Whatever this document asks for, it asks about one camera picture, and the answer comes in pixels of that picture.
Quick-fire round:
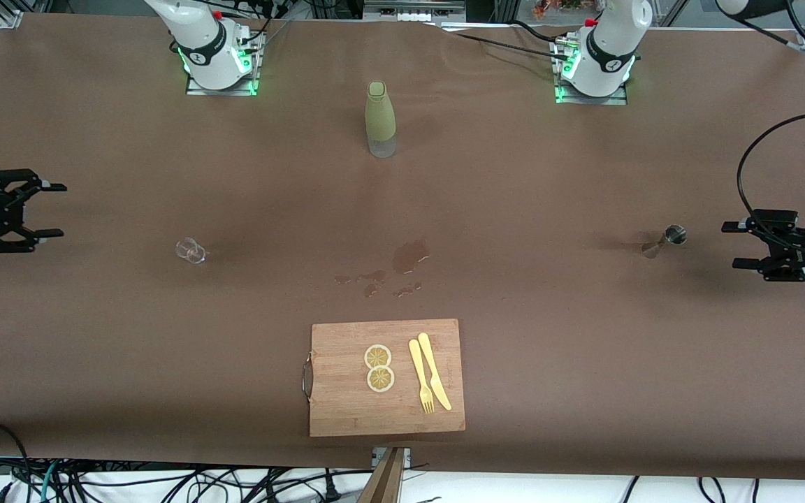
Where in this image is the green sleeved glass bottle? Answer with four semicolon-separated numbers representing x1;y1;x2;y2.
365;81;398;159

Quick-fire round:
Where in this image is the wooden post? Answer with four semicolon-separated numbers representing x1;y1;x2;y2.
359;447;407;503

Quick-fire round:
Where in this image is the small scattered liquid spill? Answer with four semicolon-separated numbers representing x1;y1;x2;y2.
335;270;423;299

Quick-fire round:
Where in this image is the yellow plastic knife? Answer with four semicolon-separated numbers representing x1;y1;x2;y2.
417;333;453;411

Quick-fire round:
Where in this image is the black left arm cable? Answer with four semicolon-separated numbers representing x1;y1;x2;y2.
736;110;805;249

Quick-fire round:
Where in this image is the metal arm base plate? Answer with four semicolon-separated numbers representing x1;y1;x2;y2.
186;73;259;96
554;82;628;106

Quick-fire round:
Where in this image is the large liquid spill patch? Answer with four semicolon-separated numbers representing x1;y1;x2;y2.
392;239;432;275

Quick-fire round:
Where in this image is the steel cone jigger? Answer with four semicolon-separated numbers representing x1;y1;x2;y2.
641;224;688;259

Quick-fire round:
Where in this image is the black cable to arm base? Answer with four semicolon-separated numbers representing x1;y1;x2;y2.
441;20;572;61

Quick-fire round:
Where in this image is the grey power strip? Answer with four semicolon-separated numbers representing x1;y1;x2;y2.
363;0;467;23

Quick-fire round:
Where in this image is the clear glass cup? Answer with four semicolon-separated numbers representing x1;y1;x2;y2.
175;238;208;265

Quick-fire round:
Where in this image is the yellow plastic fork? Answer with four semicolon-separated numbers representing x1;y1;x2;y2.
408;339;436;414

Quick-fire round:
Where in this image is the wooden cutting board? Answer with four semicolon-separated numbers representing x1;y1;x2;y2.
302;319;466;438

